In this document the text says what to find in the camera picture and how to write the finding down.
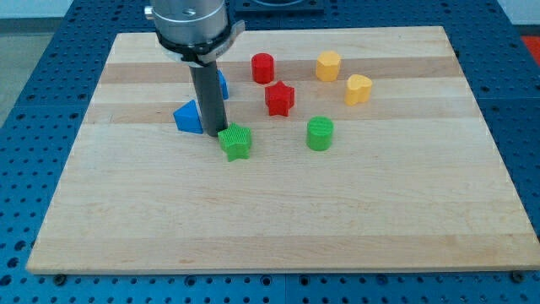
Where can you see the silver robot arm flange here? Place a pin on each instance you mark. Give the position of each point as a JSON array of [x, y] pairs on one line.
[[196, 32]]

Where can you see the blue triangle block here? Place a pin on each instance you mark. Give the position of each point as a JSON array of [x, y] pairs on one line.
[[187, 118]]

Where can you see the green star block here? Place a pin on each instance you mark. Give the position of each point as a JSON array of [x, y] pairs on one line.
[[235, 141]]

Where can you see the green cylinder block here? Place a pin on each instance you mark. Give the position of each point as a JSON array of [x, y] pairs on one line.
[[319, 133]]

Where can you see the red star block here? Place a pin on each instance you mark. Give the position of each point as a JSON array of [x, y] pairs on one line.
[[279, 99]]

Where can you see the blue block behind rod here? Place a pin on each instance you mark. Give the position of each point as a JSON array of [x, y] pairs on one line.
[[223, 85]]

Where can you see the red cylinder block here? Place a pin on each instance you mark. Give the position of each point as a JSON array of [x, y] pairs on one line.
[[262, 68]]

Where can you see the wooden board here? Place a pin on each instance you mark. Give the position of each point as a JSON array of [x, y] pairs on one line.
[[413, 181]]

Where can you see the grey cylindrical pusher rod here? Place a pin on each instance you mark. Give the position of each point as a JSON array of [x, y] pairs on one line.
[[210, 98]]

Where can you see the yellow hexagon block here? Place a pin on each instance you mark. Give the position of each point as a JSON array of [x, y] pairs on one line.
[[328, 66]]

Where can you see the yellow heart block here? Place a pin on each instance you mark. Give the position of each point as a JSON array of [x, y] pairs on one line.
[[358, 89]]

